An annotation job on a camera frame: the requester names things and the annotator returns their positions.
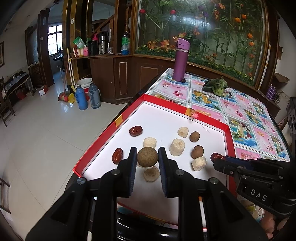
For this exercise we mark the broom and dustpan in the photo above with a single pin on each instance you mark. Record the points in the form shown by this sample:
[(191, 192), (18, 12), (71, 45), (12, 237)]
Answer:
[(68, 93)]

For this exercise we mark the white plastic bucket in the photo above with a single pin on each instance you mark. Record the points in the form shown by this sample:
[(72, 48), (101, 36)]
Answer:
[(85, 84)]

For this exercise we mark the grey thermos flask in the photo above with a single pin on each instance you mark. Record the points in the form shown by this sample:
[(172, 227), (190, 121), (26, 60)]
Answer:
[(94, 95)]

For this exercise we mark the dark brown longan fruit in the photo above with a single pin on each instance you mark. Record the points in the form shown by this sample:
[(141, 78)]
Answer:
[(197, 152)]

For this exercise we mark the large beige sugarcane chunk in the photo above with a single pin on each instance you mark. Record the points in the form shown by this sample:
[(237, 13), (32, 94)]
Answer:
[(177, 147)]

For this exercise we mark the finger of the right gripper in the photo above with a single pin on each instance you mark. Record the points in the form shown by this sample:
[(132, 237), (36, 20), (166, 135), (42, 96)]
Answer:
[(225, 167), (239, 162)]

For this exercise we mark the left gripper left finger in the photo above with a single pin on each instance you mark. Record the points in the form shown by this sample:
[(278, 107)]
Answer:
[(127, 168)]

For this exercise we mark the purple thermos bottle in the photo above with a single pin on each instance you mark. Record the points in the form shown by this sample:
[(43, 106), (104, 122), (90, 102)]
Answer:
[(181, 58)]

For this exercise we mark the person's hand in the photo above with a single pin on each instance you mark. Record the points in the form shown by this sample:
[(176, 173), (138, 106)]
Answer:
[(269, 225)]

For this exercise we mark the dark red jujube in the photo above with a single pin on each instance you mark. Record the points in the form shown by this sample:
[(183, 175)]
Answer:
[(117, 156)]

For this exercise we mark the floral glass partition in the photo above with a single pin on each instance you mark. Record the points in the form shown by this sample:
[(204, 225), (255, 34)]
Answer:
[(227, 36)]

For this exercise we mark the dark side table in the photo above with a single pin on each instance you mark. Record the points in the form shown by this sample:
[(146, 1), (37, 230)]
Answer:
[(12, 84)]

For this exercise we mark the blue thermos flask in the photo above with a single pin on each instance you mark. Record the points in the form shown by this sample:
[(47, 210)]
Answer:
[(81, 98)]

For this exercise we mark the brown kiwi-like round fruit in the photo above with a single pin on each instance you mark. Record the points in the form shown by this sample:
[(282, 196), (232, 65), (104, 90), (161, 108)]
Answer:
[(195, 136)]

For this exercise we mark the framed wall painting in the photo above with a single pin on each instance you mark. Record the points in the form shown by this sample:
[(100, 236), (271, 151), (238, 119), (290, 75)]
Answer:
[(1, 54)]

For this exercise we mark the green leafy vegetable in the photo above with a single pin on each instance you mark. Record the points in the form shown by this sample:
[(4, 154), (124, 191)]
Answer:
[(215, 86)]

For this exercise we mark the beige sugarcane cylinder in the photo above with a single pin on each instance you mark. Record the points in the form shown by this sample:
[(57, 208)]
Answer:
[(150, 142)]

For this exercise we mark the small beige sugarcane piece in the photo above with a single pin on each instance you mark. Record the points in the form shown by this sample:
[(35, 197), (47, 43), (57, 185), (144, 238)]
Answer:
[(183, 131)]

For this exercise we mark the red jujube date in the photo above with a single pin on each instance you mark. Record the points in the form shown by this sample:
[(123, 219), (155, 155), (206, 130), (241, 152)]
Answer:
[(215, 156)]

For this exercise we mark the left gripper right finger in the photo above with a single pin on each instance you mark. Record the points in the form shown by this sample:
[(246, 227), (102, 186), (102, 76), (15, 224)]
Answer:
[(170, 174)]

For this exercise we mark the floral fruit tablecloth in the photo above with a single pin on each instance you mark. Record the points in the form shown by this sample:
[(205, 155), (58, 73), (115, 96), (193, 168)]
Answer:
[(253, 133)]

